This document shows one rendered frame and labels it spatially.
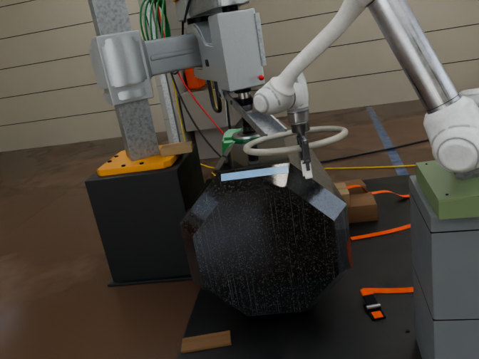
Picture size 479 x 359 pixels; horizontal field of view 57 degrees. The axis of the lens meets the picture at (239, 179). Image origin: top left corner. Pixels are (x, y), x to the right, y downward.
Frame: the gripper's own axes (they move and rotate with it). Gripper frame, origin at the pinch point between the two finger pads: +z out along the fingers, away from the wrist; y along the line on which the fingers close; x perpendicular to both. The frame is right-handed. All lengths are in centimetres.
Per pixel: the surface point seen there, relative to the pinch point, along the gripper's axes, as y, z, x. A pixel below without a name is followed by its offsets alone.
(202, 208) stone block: 24, 15, 48
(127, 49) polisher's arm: 94, -69, 78
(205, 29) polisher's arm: 118, -74, 30
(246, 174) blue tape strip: 21.4, 2.0, 24.4
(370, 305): 18, 80, -25
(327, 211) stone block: 13.2, 24.8, -9.0
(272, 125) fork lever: 59, -13, 5
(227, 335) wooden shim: 18, 81, 49
